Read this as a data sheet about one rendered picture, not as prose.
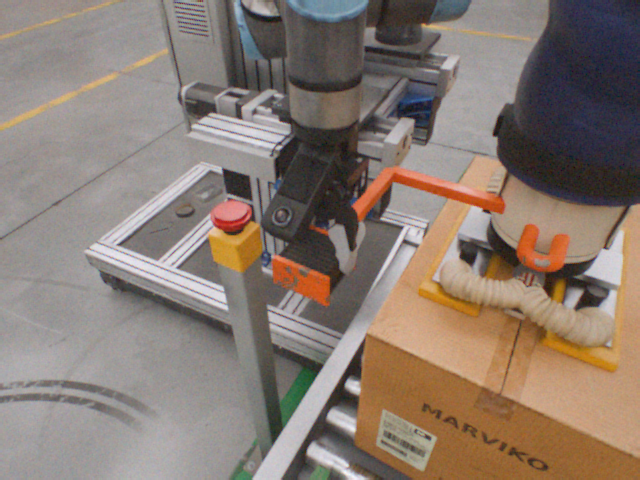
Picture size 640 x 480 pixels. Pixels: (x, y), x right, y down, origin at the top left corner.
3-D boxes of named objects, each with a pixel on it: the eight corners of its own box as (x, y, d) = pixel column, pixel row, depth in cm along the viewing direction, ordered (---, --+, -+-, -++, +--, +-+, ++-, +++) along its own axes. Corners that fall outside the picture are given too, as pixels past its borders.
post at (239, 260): (277, 474, 142) (237, 245, 73) (260, 463, 144) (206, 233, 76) (288, 455, 146) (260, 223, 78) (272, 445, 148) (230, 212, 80)
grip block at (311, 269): (327, 307, 57) (327, 281, 53) (273, 283, 60) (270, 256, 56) (356, 267, 62) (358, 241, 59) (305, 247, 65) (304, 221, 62)
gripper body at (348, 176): (368, 195, 57) (376, 107, 49) (337, 232, 52) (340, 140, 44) (318, 179, 60) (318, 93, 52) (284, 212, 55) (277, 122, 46)
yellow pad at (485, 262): (476, 319, 68) (484, 298, 65) (415, 295, 72) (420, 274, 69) (522, 206, 90) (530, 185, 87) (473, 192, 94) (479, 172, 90)
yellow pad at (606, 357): (613, 375, 62) (631, 354, 58) (537, 344, 65) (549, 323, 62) (628, 236, 83) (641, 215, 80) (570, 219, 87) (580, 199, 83)
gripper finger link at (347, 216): (367, 246, 54) (348, 184, 50) (362, 253, 53) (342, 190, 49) (336, 244, 57) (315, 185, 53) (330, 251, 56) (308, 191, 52)
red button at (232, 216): (237, 246, 73) (234, 228, 71) (205, 233, 76) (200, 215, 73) (261, 223, 78) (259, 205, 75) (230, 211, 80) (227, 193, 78)
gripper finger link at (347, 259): (381, 255, 60) (364, 197, 56) (362, 282, 57) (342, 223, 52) (361, 254, 62) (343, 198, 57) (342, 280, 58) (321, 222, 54)
